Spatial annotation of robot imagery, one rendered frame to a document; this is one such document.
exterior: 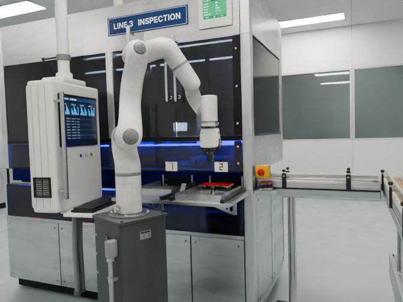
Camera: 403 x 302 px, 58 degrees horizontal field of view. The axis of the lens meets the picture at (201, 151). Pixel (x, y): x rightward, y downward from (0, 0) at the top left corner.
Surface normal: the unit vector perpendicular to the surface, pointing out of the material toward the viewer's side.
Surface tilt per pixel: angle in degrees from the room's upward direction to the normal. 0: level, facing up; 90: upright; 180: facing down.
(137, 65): 129
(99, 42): 90
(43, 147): 90
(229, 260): 90
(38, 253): 90
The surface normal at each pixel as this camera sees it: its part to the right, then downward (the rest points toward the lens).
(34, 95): -0.25, 0.06
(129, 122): 0.25, -0.45
